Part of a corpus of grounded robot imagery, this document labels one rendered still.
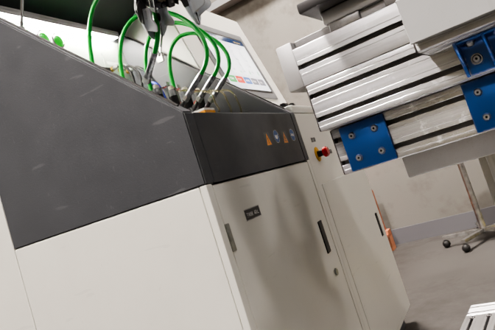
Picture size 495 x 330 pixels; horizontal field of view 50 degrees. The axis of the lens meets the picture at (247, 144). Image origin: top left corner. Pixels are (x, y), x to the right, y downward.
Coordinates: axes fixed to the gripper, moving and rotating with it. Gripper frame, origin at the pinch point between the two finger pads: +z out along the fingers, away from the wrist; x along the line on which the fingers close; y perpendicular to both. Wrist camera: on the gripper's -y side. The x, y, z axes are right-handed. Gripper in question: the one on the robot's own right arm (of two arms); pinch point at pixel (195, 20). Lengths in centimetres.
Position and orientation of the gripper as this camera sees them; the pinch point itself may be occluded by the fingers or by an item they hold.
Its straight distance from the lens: 151.7
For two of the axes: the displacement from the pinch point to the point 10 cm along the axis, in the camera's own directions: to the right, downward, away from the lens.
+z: 3.1, 9.5, -0.9
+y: 8.6, -3.1, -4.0
